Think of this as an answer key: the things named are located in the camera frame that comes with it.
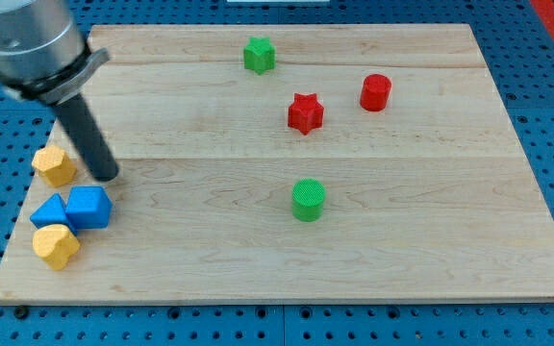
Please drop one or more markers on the wooden board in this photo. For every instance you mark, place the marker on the wooden board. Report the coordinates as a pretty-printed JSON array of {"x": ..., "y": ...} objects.
[{"x": 298, "y": 164}]

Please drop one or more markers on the green star block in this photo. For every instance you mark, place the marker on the green star block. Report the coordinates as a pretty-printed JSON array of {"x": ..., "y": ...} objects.
[{"x": 259, "y": 55}]

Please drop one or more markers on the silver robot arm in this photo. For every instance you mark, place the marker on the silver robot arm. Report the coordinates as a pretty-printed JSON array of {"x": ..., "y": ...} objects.
[{"x": 43, "y": 54}]

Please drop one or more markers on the red cylinder block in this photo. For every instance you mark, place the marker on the red cylinder block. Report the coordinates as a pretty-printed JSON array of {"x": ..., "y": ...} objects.
[{"x": 375, "y": 92}]

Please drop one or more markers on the yellow hexagon block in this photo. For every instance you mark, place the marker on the yellow hexagon block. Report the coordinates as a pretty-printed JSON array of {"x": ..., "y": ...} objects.
[{"x": 54, "y": 166}]

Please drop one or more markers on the yellow heart block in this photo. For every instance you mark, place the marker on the yellow heart block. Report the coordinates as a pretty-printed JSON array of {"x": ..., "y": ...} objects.
[{"x": 55, "y": 244}]

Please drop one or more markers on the blue cube block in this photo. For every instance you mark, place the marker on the blue cube block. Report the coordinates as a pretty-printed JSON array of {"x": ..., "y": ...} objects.
[{"x": 88, "y": 207}]

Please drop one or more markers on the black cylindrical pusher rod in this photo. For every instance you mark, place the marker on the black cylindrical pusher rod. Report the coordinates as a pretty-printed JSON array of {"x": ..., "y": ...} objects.
[{"x": 82, "y": 130}]

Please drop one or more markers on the red star block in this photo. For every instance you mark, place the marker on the red star block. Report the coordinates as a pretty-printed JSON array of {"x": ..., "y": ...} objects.
[{"x": 305, "y": 113}]

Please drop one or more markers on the green cylinder block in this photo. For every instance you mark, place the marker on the green cylinder block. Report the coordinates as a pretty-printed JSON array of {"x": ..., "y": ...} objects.
[{"x": 307, "y": 200}]

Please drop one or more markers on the blue triangle block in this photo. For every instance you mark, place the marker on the blue triangle block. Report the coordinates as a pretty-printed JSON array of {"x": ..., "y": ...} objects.
[{"x": 52, "y": 211}]

